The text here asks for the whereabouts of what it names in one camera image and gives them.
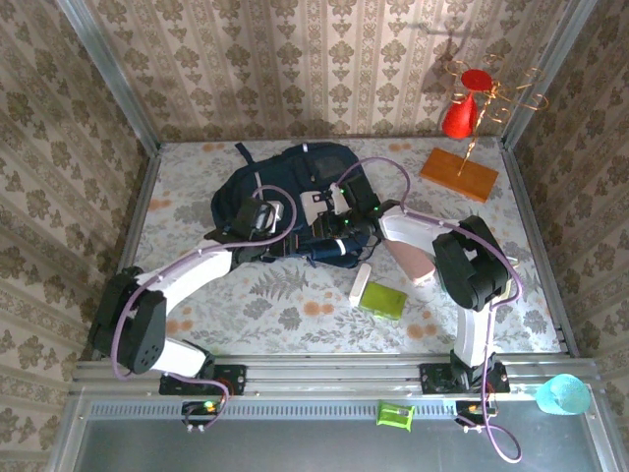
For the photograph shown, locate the aluminium side rail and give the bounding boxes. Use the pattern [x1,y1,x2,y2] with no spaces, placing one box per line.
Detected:
[90,145,162,360]
[499,142,581,358]

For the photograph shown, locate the grey slotted cable duct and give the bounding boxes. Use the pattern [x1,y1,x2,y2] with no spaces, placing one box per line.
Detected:
[84,397,599,420]

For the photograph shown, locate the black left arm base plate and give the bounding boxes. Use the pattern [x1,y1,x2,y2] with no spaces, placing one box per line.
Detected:
[159,363,248,397]

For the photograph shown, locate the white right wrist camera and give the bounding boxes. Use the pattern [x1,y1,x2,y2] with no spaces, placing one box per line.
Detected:
[299,189,348,222]

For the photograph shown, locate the aluminium mounting rail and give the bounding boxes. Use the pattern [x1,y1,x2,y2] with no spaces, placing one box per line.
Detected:
[68,353,603,398]

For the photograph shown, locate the pink pencil case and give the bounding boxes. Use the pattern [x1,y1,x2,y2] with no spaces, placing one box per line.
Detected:
[387,239,437,286]

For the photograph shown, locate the left controller board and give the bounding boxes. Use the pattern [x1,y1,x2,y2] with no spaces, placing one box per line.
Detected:
[180,400,223,428]

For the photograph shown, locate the green tissue pack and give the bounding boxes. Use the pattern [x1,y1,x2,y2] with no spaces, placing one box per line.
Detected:
[357,281,409,322]

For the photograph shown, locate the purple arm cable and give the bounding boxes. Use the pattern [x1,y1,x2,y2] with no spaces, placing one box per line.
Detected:
[111,184,296,434]
[338,156,524,464]

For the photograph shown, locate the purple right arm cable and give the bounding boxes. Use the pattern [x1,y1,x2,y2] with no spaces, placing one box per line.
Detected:
[338,156,524,464]

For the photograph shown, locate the white stick-shaped eraser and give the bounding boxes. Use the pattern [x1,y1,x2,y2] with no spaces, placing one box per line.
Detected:
[349,263,373,305]

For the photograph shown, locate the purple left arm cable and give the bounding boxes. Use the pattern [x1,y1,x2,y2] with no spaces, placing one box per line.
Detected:
[111,184,296,434]

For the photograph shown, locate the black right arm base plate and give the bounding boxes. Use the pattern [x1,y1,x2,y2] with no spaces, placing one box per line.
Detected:
[420,362,511,395]

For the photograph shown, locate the right controller board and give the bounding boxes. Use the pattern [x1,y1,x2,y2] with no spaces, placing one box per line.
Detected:
[454,398,498,428]

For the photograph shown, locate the teal plastic cup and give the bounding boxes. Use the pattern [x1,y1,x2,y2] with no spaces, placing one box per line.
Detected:
[535,373,591,417]

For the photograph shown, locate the aluminium frame post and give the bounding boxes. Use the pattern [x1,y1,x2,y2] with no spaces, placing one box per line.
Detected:
[499,0,599,148]
[56,0,162,154]

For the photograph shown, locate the orange wooden base block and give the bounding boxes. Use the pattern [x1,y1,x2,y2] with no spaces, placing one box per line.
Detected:
[421,147,500,204]

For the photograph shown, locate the controller board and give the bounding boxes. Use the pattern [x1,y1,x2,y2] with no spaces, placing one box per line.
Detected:
[180,400,223,428]
[454,398,498,428]

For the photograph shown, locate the grey metal sheet panel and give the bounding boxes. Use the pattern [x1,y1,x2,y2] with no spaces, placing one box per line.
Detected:
[48,417,620,472]

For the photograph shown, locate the gold wire ornament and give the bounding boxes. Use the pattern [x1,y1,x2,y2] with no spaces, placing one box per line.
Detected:
[444,53,550,178]

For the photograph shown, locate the red cup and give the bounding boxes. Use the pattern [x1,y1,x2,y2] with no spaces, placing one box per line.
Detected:
[440,68,494,140]

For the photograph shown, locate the green plastic clip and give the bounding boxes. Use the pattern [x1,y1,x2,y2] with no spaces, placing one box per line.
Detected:
[375,400,417,434]

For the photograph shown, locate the navy blue backpack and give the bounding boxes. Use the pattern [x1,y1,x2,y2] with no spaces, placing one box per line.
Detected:
[210,141,382,269]

